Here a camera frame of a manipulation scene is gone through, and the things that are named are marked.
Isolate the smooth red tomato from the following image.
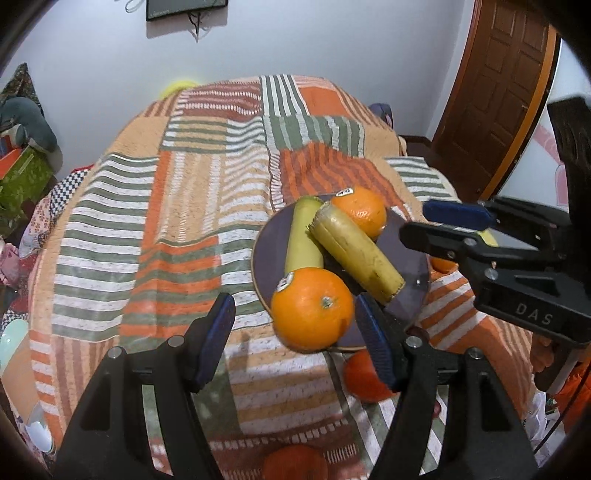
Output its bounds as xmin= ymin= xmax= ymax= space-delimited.
xmin=342 ymin=349 xmax=398 ymax=404

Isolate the long yellow banana piece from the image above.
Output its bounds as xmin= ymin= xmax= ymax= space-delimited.
xmin=308 ymin=201 xmax=405 ymax=305

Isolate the red tomato with stem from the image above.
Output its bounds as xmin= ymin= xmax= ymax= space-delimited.
xmin=263 ymin=445 xmax=329 ymax=480

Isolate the large orange with sticker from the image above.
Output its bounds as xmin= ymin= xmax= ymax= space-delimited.
xmin=270 ymin=267 xmax=355 ymax=352

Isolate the small mandarin by plate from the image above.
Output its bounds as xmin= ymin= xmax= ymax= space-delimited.
xmin=429 ymin=256 xmax=458 ymax=274

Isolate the white wardrobe with hearts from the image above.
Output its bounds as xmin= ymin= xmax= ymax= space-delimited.
xmin=499 ymin=40 xmax=590 ymax=211

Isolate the orange on plate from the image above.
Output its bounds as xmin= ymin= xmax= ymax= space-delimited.
xmin=331 ymin=186 xmax=387 ymax=240

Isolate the light green round plate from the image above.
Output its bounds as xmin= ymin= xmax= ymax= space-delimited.
xmin=0 ymin=319 xmax=29 ymax=371

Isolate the short yellow banana piece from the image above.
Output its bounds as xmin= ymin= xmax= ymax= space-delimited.
xmin=284 ymin=196 xmax=324 ymax=274

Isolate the brown wooden door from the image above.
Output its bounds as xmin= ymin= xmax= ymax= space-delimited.
xmin=434 ymin=1 xmax=560 ymax=202

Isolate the dark purple round plate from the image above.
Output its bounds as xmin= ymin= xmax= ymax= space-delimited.
xmin=252 ymin=196 xmax=430 ymax=352

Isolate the striped patchwork bedspread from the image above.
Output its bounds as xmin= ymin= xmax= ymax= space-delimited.
xmin=0 ymin=74 xmax=537 ymax=480

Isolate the green storage box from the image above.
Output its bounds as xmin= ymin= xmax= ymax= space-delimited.
xmin=1 ymin=146 xmax=53 ymax=220

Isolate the yellow foam tube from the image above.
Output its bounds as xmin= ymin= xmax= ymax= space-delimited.
xmin=159 ymin=80 xmax=198 ymax=99

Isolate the grey plush toy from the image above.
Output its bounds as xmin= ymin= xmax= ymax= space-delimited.
xmin=1 ymin=97 xmax=57 ymax=154

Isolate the small wall monitor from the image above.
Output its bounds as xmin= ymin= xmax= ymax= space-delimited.
xmin=145 ymin=0 xmax=228 ymax=21

